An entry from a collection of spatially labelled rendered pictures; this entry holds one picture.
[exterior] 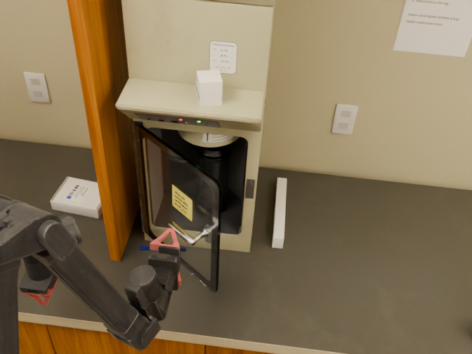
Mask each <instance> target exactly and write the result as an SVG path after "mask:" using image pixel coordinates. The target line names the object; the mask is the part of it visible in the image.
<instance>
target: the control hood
mask: <svg viewBox="0 0 472 354"><path fill-rule="evenodd" d="M264 99H265V93H264V91H251V90H244V89H236V88H223V96H222V105H210V106H199V102H198V99H197V85H195V84H182V83H175V82H167V81H154V80H147V79H134V78H129V79H128V81H127V83H126V85H125V87H124V89H123V91H122V93H121V95H120V97H119V99H118V101H117V103H116V105H115V107H116V108H117V109H118V110H119V111H120V112H122V113H124V114H125V115H126V116H127V117H129V118H131V119H141V118H140V117H138V116H137V115H135V114H134V113H140V114H153V115H159V116H167V117H180V118H186V119H199V120H207V121H213V122H218V123H219V125H220V127H221V128H224V129H237V130H244V131H257V132H260V131H261V127H262V121H263V111H264V107H263V106H264Z"/></svg>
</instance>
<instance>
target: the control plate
mask: <svg viewBox="0 0 472 354"><path fill-rule="evenodd" d="M134 114H135V115H137V116H138V117H140V118H141V119H144V120H151V121H158V119H162V120H164V122H171V123H173V122H172V121H171V120H173V121H178V122H179V123H178V124H185V122H188V124H191V125H195V124H198V126H206V125H205V124H208V126H210V127H217V128H220V125H219V123H218V122H213V121H207V120H199V119H186V118H180V117H167V116H159V115H153V114H140V113H134ZM147 118H148V119H147ZM179 119H182V120H179ZM197 121H200V122H197Z"/></svg>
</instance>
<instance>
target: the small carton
mask: <svg viewBox="0 0 472 354"><path fill-rule="evenodd" d="M222 96H223V80H222V78H221V73H220V71H219V70H200V71H197V99H198V102H199V106H210V105H222Z"/></svg>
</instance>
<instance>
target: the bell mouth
mask: <svg viewBox="0 0 472 354"><path fill-rule="evenodd" d="M178 133H179V134H180V136H181V137H182V138H183V139H184V140H186V141H187V142H189V143H192V144H194V145H198V146H201V147H207V148H215V147H220V146H224V145H228V144H230V143H232V142H234V141H236V140H237V139H238V138H239V137H238V136H225V135H218V134H212V133H199V132H192V131H179V130H178Z"/></svg>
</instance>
